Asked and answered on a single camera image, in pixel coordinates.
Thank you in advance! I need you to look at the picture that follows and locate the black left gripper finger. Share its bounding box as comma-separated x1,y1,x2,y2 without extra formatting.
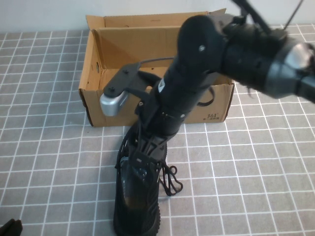
13,220,23,236
0,218,15,236

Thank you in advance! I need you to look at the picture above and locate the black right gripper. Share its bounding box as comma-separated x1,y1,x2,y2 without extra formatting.
132,85,200,173

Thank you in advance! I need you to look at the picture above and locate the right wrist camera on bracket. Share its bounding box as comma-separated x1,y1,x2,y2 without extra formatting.
99,62,158,117

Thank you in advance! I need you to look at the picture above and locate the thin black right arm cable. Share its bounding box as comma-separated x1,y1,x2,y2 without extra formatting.
230,0,305,32

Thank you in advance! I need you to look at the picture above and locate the brown cardboard shoe box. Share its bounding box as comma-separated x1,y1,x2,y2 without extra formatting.
78,8,235,127

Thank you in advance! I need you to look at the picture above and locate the grey white-grid tablecloth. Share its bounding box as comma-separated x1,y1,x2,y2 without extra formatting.
0,23,315,236

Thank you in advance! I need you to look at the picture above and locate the black mesh sneaker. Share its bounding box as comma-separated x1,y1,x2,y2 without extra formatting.
113,125,184,236

